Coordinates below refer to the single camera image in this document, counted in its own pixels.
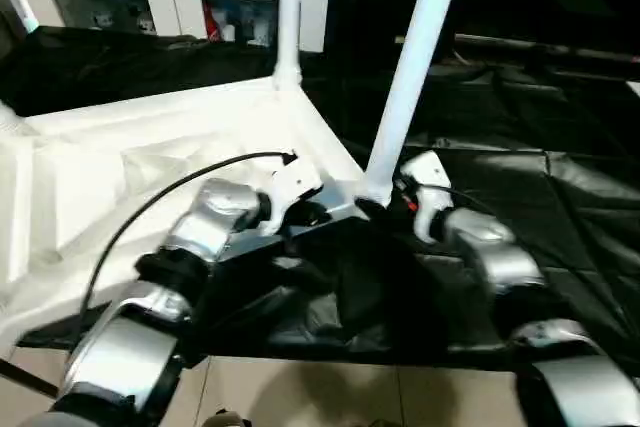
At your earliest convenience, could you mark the white plastic table leg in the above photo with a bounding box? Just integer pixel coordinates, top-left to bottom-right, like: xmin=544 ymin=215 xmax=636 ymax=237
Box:
xmin=272 ymin=0 xmax=305 ymax=91
xmin=0 ymin=99 xmax=24 ymax=133
xmin=357 ymin=0 xmax=470 ymax=208

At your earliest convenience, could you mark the white plastic table top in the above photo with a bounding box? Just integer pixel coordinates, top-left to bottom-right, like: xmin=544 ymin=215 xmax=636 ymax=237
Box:
xmin=0 ymin=74 xmax=381 ymax=348

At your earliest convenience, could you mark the small white blue box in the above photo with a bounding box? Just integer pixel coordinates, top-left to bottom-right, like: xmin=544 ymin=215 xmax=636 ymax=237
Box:
xmin=249 ymin=21 xmax=274 ymax=47

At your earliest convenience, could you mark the dark metal rod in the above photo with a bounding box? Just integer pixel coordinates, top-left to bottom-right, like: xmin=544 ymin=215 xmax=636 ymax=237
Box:
xmin=454 ymin=34 xmax=640 ymax=61

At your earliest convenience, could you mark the black left camera cable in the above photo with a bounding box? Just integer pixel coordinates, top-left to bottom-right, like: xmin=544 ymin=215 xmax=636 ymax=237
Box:
xmin=78 ymin=149 xmax=300 ymax=321

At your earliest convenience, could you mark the black metal frame strut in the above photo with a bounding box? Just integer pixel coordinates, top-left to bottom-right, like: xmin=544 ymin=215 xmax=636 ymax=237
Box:
xmin=0 ymin=359 xmax=59 ymax=398

